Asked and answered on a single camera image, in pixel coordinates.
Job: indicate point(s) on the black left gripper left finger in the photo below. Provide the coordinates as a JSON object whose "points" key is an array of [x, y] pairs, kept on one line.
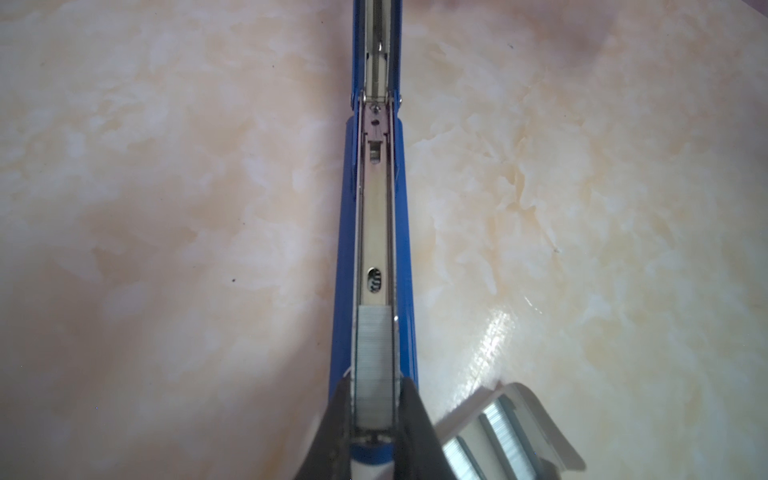
{"points": [[329, 455]]}

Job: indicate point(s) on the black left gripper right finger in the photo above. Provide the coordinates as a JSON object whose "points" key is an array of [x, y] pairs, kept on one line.
{"points": [[418, 453]]}

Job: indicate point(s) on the silver staple strip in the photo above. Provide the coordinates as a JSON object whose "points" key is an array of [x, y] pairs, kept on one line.
{"points": [[374, 370]]}

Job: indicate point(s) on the blue stapler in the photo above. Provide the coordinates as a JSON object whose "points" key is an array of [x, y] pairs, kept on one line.
{"points": [[374, 255]]}

